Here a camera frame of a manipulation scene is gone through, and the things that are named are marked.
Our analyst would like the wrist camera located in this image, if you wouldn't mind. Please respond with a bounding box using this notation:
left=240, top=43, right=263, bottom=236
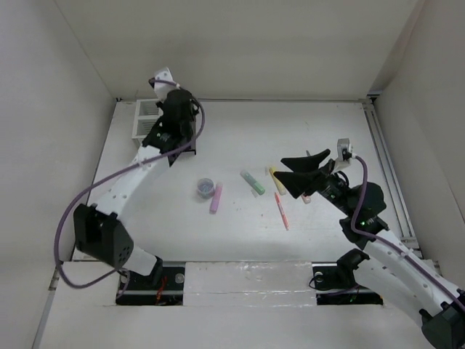
left=333, top=138, right=353, bottom=172
left=148, top=67, right=180, bottom=100

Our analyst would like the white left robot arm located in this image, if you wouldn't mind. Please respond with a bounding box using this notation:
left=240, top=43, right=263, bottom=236
left=73, top=89, right=201, bottom=289

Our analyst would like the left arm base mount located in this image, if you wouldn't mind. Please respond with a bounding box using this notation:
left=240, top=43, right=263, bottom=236
left=116, top=262, right=186, bottom=306

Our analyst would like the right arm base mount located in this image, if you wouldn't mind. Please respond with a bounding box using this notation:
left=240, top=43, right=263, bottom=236
left=308, top=249, right=384, bottom=306

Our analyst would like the white slatted pen holder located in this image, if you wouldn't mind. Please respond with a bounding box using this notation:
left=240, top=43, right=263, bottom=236
left=132, top=99, right=163, bottom=148

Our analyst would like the black slatted pen holder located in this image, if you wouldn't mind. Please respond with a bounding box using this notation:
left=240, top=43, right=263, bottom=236
left=164, top=91, right=198, bottom=166

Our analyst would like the purple highlighter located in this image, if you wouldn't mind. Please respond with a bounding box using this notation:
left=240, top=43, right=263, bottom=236
left=209, top=182, right=223, bottom=214

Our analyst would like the yellow highlighter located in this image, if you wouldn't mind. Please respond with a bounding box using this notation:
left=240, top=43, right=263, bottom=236
left=268, top=167, right=286, bottom=196

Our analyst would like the paper clip tub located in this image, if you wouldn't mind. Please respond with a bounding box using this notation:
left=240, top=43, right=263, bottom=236
left=197, top=178, right=215, bottom=199

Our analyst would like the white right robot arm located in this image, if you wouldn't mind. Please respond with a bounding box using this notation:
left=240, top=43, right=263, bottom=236
left=275, top=147, right=464, bottom=348

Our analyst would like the aluminium rail right side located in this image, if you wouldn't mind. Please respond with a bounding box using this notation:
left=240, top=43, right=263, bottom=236
left=362, top=95, right=424, bottom=259

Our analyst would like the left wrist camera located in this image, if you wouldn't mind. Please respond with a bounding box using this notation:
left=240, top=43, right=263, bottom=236
left=148, top=67, right=180, bottom=100

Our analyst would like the green highlighter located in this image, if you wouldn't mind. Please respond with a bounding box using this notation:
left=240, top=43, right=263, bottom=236
left=240, top=170, right=265, bottom=196

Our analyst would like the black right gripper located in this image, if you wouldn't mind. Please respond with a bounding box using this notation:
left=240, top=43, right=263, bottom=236
left=274, top=148, right=355, bottom=216

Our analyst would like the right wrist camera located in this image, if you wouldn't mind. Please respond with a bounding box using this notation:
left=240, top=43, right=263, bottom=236
left=333, top=138, right=353, bottom=172

